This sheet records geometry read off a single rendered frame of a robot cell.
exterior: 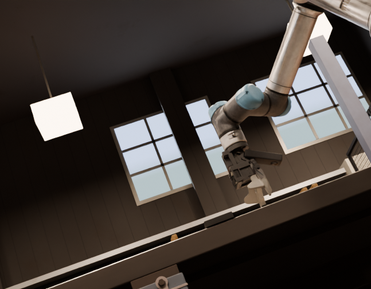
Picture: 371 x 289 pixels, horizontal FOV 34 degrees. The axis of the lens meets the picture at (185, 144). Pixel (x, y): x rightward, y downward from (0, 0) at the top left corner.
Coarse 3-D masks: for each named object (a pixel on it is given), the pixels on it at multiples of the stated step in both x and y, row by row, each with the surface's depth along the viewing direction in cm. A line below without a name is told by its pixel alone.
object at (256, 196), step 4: (260, 188) 181; (252, 192) 182; (256, 192) 182; (260, 192) 182; (248, 196) 182; (252, 196) 182; (256, 196) 182; (260, 196) 182; (244, 200) 182; (248, 200) 182; (252, 200) 182; (256, 200) 182; (260, 200) 182; (264, 200) 182; (260, 204) 182; (264, 204) 182
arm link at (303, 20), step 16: (304, 16) 175; (288, 32) 178; (304, 32) 176; (288, 48) 179; (304, 48) 179; (288, 64) 180; (272, 80) 183; (288, 80) 182; (272, 96) 184; (288, 96) 190; (272, 112) 185
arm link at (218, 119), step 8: (216, 104) 185; (224, 104) 184; (208, 112) 188; (216, 112) 185; (216, 120) 184; (224, 120) 182; (216, 128) 184; (224, 128) 182; (232, 128) 182; (240, 128) 184
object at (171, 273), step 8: (176, 264) 148; (160, 272) 147; (168, 272) 147; (176, 272) 147; (136, 280) 147; (144, 280) 147; (152, 280) 147; (160, 280) 144; (168, 280) 145; (176, 280) 145; (184, 280) 145; (136, 288) 146; (144, 288) 145; (152, 288) 144; (160, 288) 144; (168, 288) 144; (176, 288) 144; (184, 288) 144
